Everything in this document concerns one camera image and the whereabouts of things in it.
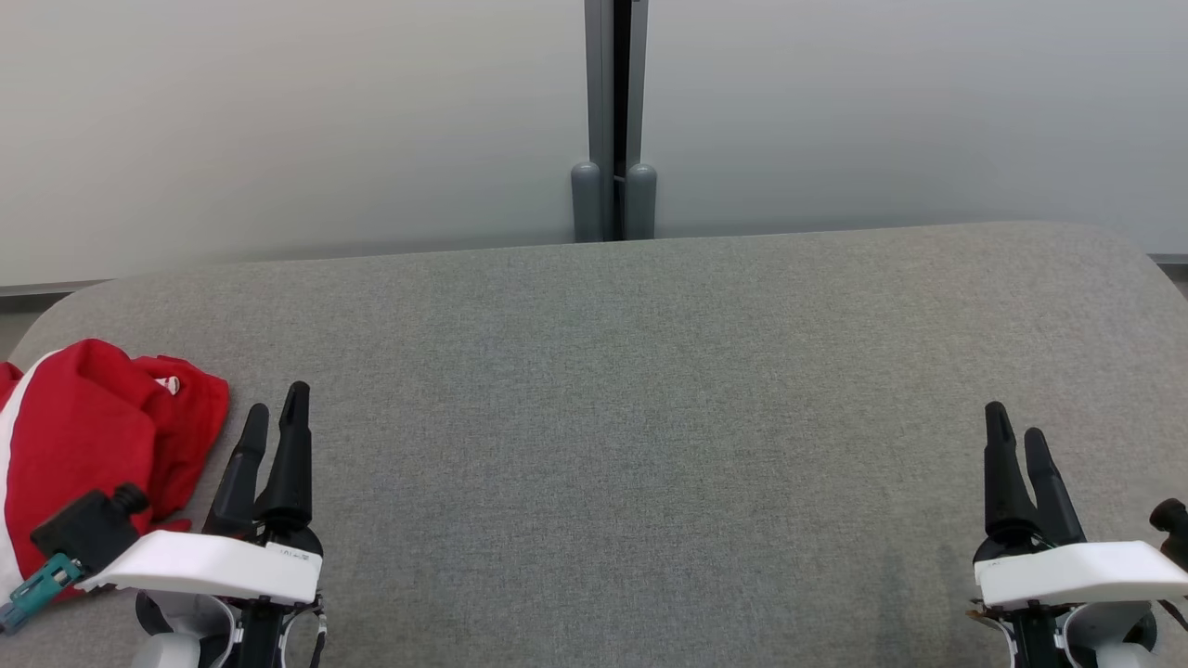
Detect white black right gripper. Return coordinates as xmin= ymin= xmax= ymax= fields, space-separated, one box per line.
xmin=973 ymin=402 xmax=1188 ymax=611

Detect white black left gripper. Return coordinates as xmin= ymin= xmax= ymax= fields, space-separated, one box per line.
xmin=79 ymin=381 xmax=324 ymax=606

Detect red shorts with white stripe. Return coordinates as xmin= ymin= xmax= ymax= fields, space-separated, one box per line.
xmin=0 ymin=339 xmax=159 ymax=604

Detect teal plug left camera cable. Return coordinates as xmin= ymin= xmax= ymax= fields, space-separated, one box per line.
xmin=0 ymin=554 xmax=84 ymax=636

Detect grey partition post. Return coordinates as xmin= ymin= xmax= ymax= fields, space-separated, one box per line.
xmin=571 ymin=0 xmax=658 ymax=243

